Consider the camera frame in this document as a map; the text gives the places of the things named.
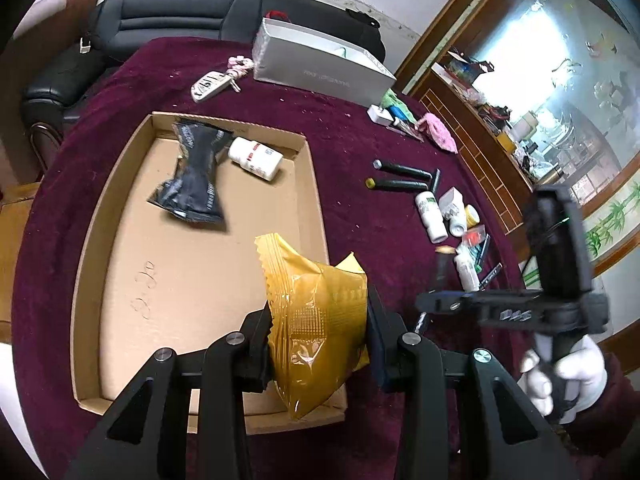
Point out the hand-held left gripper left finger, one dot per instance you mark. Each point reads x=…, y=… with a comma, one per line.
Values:
x=254, y=357

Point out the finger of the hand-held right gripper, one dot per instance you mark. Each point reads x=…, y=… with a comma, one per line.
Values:
x=445, y=302

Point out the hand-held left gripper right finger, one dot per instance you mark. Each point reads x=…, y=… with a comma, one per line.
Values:
x=380, y=362

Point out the yellow snack packet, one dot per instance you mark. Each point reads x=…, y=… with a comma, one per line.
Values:
x=310, y=320

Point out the shallow cardboard box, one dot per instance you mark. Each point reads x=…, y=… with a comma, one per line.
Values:
x=190, y=280

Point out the white power adapter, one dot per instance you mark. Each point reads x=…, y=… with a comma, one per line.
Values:
x=452, y=201

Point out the person's right hand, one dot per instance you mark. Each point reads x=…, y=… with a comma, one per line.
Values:
x=587, y=370

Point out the slim white bottle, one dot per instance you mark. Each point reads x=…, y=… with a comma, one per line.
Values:
x=466, y=269

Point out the clear packet red contents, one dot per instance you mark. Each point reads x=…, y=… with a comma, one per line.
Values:
x=474, y=238

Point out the white green label bottle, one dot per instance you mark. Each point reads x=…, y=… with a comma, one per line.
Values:
x=432, y=217

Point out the yellow cap bottle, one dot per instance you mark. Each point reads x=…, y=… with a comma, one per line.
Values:
x=472, y=215

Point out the yellow box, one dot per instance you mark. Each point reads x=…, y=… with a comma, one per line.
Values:
x=506, y=142

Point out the wooden cabinet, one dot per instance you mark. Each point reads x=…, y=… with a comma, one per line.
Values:
x=480, y=160

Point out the short black pen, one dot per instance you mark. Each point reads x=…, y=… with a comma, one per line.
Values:
x=437, y=181

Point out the black tube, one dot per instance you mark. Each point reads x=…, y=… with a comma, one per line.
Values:
x=400, y=186
x=405, y=171

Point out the pink cloth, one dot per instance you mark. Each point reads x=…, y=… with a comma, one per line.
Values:
x=437, y=131

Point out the flat packet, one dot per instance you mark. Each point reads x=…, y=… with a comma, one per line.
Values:
x=407, y=130

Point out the painted glass panel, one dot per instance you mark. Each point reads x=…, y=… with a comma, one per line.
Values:
x=575, y=60

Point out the maroon tablecloth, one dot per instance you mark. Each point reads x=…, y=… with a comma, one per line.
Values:
x=345, y=145

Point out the black snack packet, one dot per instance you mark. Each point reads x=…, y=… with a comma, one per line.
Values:
x=192, y=175

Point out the small white charger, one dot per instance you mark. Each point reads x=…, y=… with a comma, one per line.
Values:
x=380, y=115

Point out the white red label pill bottle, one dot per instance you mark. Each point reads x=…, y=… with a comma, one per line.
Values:
x=255, y=157

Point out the wooden side table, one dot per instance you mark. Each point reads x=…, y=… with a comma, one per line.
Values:
x=12, y=240

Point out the grey paper bag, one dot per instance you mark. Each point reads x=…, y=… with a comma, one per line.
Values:
x=310, y=62

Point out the silver car key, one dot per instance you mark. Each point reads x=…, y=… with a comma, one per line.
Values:
x=210, y=85

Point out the pink scrunchie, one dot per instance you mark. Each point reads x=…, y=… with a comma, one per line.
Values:
x=241, y=65

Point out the black leather sofa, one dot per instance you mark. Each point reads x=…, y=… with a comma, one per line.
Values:
x=165, y=15

